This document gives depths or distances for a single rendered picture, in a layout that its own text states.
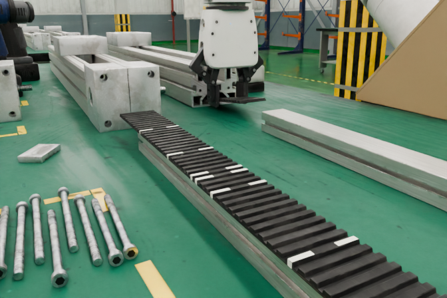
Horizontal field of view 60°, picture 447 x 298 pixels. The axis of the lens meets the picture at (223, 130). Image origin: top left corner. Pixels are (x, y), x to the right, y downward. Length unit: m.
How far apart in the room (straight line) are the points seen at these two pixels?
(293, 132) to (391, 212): 0.21
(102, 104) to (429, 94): 0.54
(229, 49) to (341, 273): 0.51
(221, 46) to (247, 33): 0.05
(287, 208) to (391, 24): 0.68
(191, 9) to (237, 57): 6.35
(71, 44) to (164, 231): 0.74
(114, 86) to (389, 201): 0.41
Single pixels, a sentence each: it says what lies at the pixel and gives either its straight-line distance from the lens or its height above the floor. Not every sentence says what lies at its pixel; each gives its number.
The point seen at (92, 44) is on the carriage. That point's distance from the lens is 1.02.
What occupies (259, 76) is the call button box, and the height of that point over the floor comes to 0.81.
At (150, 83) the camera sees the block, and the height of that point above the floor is 0.85.
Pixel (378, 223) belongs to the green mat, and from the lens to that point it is 0.36.
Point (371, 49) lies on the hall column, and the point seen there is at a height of 0.66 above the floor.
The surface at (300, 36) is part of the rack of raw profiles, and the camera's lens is 11.43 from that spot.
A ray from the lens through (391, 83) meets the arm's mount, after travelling 0.80.
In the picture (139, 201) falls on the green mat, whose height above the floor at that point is 0.78.
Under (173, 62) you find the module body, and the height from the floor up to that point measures 0.86.
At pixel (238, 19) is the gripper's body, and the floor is 0.94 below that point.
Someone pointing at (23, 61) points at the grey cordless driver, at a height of 0.84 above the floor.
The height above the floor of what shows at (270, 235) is 0.81.
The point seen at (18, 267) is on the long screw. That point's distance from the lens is 0.31.
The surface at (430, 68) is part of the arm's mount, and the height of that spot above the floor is 0.86.
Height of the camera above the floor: 0.94
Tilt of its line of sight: 16 degrees down
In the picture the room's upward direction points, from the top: 1 degrees counter-clockwise
